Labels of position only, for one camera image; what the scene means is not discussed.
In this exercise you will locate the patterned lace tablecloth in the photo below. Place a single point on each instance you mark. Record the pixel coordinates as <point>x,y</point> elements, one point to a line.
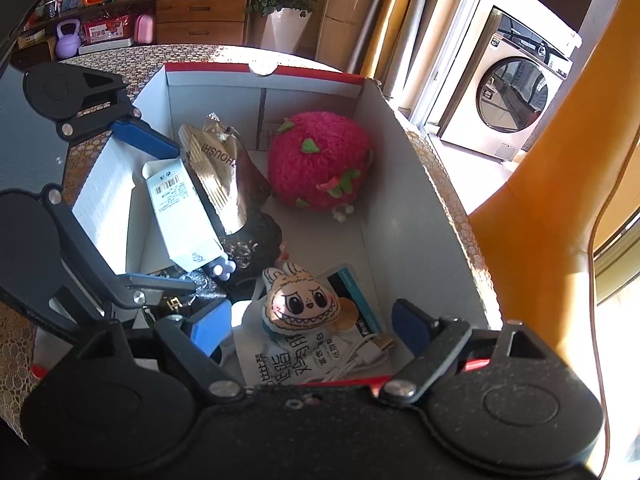
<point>337,418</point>

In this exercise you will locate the light blue small carton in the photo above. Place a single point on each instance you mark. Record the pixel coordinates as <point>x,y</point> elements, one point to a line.
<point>188,234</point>

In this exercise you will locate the pink small case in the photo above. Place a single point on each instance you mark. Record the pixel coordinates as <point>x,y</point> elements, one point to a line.
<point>144,27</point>

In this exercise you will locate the front-load washing machine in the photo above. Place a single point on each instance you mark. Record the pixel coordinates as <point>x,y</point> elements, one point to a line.
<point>507,86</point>

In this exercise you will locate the wooden drawer cabinet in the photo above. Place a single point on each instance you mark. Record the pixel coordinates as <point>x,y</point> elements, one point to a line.
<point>176,22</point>

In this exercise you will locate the pink plush strawberry toy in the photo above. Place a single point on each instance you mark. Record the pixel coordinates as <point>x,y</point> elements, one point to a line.
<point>319,161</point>

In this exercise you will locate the teal card box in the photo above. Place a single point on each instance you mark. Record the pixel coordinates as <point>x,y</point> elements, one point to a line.
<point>343,280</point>

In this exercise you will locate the red cardboard box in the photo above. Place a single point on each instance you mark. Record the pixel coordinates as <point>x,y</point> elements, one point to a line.
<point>289,215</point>

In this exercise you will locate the red gift box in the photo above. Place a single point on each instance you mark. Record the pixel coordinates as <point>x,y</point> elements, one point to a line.
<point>107,29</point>

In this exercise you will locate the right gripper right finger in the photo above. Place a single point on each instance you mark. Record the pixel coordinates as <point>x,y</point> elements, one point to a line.
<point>493,396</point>

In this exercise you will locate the silver foil snack bag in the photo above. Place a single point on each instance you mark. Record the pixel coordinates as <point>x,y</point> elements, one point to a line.
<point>232,183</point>

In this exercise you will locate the purple kettlebell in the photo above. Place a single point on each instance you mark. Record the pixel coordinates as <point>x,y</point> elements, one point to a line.
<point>68,40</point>

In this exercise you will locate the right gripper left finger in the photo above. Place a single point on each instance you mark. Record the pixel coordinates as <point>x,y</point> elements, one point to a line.
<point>132,394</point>

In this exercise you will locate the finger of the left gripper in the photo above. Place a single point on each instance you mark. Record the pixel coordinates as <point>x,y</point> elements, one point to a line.
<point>52,274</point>
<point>83,103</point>

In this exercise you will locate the beige standing air conditioner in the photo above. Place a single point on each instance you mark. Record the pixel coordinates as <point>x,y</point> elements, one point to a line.
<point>340,27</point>

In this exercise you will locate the yellow curtain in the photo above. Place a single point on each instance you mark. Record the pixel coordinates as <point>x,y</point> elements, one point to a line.
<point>382,42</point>

